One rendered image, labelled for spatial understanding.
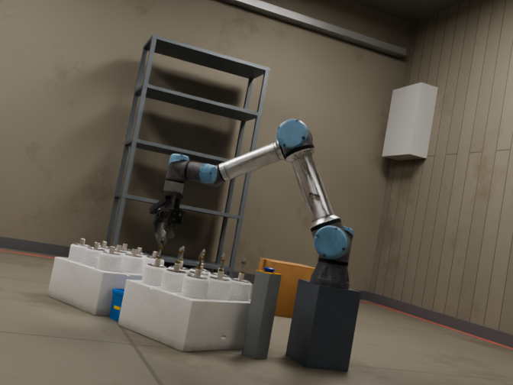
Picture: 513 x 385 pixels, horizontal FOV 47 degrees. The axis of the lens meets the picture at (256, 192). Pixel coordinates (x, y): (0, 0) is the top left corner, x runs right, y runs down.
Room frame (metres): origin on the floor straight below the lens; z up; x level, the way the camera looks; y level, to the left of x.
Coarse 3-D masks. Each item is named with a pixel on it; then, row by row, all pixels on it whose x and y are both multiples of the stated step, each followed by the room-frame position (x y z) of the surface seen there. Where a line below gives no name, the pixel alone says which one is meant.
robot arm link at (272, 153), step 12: (276, 144) 2.33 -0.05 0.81; (240, 156) 2.38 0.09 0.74; (252, 156) 2.35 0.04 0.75; (264, 156) 2.34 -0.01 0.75; (276, 156) 2.33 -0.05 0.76; (216, 168) 2.39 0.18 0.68; (228, 168) 2.37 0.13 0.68; (240, 168) 2.37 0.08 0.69; (252, 168) 2.37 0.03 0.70; (216, 180) 2.40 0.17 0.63
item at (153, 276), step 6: (144, 270) 2.32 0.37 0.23; (150, 270) 2.30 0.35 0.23; (156, 270) 2.30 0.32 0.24; (162, 270) 2.31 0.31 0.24; (144, 276) 2.31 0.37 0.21; (150, 276) 2.30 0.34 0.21; (156, 276) 2.30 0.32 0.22; (162, 276) 2.31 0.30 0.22; (144, 282) 2.31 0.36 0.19; (150, 282) 2.30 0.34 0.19; (156, 282) 2.30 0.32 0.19
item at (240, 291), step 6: (234, 282) 2.32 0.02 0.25; (240, 282) 2.32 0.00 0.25; (234, 288) 2.32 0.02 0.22; (240, 288) 2.31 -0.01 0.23; (246, 288) 2.32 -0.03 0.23; (234, 294) 2.31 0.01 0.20; (240, 294) 2.31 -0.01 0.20; (246, 294) 2.32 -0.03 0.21; (240, 300) 2.32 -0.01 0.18; (246, 300) 2.33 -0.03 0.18
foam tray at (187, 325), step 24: (144, 288) 2.26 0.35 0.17; (120, 312) 2.34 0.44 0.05; (144, 312) 2.24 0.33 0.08; (168, 312) 2.15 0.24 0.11; (192, 312) 2.09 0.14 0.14; (216, 312) 2.17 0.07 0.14; (240, 312) 2.27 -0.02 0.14; (168, 336) 2.14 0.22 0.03; (192, 336) 2.10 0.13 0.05; (216, 336) 2.19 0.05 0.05; (240, 336) 2.29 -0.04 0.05
